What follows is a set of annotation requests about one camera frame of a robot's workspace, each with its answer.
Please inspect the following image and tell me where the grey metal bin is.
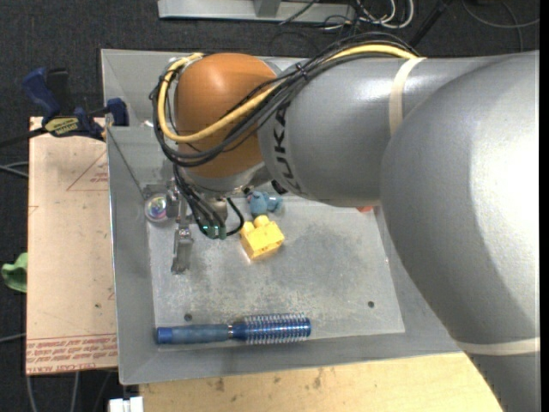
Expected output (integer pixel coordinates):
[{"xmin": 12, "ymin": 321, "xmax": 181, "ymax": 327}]
[{"xmin": 100, "ymin": 48, "xmax": 464, "ymax": 385}]

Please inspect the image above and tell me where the brown cardboard board, red print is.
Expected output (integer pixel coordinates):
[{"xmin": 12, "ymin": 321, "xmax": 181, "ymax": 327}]
[{"xmin": 25, "ymin": 116, "xmax": 119, "ymax": 376}]

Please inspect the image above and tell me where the blue toy animal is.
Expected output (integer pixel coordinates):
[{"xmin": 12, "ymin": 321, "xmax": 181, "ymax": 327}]
[{"xmin": 245, "ymin": 190, "xmax": 286, "ymax": 216}]

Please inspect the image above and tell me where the yellow toy brick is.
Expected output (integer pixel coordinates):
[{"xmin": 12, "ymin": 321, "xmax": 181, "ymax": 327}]
[{"xmin": 238, "ymin": 214, "xmax": 287, "ymax": 261}]

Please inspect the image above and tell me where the clear glass ball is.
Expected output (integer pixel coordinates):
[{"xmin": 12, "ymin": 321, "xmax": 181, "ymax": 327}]
[{"xmin": 143, "ymin": 192, "xmax": 169, "ymax": 224}]

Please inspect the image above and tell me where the blue round hairbrush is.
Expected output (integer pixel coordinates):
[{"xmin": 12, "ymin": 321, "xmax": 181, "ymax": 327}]
[{"xmin": 154, "ymin": 312, "xmax": 313, "ymax": 346}]

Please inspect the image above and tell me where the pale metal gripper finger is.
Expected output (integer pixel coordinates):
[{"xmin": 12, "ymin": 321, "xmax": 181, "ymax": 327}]
[
  {"xmin": 182, "ymin": 228, "xmax": 195, "ymax": 273},
  {"xmin": 170, "ymin": 227, "xmax": 184, "ymax": 274}
]

